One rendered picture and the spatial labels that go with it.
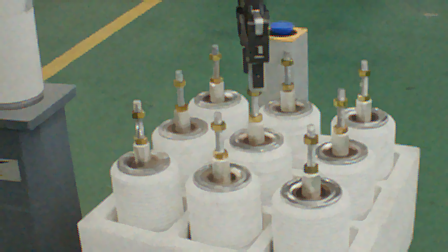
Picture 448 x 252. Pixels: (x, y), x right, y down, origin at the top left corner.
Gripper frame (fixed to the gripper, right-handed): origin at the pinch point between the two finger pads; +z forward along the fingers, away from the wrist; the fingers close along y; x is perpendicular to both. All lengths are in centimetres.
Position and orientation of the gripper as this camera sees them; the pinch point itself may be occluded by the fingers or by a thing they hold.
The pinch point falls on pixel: (253, 72)
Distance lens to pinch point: 99.9
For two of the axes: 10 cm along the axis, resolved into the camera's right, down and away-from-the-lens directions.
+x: -9.8, 0.8, -1.5
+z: 0.2, 9.2, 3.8
